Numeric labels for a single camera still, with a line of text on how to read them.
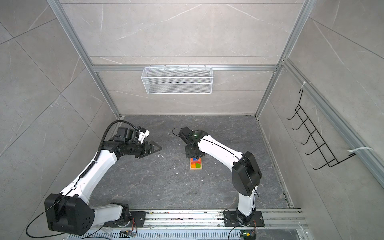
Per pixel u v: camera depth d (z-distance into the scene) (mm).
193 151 716
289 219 748
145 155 728
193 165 901
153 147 711
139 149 684
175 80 1009
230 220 728
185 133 677
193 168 903
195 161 923
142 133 736
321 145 630
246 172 483
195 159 917
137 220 736
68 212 391
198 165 901
